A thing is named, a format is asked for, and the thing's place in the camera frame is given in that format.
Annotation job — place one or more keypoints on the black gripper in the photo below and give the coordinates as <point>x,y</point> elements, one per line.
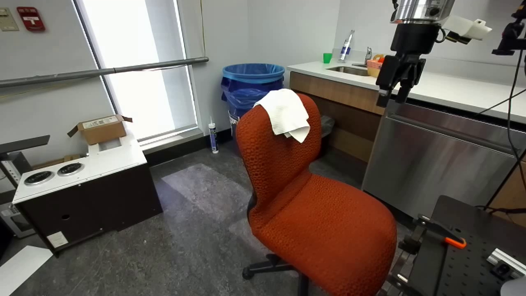
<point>412,40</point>

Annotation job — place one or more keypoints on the white towel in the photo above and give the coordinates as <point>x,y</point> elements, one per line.
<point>287,114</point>

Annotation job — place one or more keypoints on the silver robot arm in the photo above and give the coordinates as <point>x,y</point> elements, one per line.
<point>420,10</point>

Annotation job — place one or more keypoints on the orange office chair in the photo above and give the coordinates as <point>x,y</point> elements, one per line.
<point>333,234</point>

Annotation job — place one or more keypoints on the orange bowl with items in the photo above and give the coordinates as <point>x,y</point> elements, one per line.
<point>374,64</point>

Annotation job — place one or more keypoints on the steel sink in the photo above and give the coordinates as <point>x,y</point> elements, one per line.
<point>349,69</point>

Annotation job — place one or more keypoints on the wooden counter cabinet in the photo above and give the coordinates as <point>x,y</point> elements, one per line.
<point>354,109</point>

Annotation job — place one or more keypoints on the clear bottle on counter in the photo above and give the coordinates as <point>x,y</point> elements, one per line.
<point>347,46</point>

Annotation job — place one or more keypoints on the green cup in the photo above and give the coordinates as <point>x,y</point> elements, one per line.
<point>326,58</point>

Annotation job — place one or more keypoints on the blue trash bin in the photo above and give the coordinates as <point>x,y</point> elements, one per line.
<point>246,84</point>

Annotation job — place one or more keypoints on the black perforated table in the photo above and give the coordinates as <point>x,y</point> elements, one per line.
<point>441,270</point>

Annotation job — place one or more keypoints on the white spray bottle on floor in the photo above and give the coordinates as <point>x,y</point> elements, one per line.
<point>213,138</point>

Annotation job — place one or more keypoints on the silver aluminium extrusion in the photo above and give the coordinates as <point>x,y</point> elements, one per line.
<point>505,265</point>

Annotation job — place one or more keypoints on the brown cardboard box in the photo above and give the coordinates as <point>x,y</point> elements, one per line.
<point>101,130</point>

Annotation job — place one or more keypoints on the white-top dark low cabinet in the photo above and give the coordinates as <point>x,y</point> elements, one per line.
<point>75,201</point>

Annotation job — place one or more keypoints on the red fire alarm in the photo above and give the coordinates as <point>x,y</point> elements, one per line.
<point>32,18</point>

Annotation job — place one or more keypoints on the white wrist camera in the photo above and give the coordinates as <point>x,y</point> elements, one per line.
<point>463,30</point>

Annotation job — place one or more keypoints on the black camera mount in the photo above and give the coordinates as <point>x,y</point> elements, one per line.
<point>512,38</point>

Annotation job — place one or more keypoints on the orange-handled black clamp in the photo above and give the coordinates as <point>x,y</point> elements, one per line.
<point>425,227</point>

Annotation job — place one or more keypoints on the grey wall rail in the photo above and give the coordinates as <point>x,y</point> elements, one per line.
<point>96,73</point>

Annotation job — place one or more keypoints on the beige wall plate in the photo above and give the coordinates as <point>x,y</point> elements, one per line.
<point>7,22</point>

